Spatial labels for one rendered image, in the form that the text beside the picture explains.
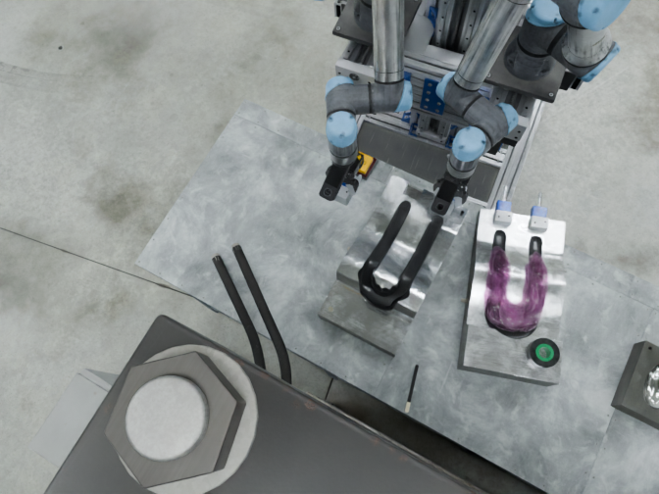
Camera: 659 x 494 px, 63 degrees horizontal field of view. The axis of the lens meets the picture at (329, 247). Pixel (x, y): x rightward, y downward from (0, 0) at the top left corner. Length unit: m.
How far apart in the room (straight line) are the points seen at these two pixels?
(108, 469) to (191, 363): 0.11
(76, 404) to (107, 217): 1.91
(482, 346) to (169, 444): 1.26
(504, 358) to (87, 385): 1.06
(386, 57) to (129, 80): 2.13
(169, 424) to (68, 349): 2.42
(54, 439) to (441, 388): 1.03
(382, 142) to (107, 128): 1.49
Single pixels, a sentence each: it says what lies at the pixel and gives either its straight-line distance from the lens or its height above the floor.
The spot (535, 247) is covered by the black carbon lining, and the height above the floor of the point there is 0.85.
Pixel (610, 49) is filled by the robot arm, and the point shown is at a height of 1.26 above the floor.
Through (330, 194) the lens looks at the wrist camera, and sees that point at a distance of 1.48.
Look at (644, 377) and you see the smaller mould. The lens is 1.75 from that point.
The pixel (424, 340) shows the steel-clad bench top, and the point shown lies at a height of 0.80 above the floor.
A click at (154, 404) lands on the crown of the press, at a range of 0.41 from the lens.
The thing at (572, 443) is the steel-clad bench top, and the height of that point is 0.80.
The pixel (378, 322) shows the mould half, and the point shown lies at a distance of 1.60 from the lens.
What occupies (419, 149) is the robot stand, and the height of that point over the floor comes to 0.21.
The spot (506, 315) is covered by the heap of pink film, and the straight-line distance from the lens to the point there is 1.62.
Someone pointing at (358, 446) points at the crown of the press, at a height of 2.01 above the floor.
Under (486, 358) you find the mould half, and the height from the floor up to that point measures 0.91.
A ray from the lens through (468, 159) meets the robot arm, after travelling 1.39.
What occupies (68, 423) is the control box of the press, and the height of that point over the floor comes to 1.47.
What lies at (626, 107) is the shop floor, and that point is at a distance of 3.17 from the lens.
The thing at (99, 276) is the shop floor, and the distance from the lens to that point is 2.84.
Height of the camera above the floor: 2.44
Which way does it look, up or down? 71 degrees down
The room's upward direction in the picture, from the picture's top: 12 degrees counter-clockwise
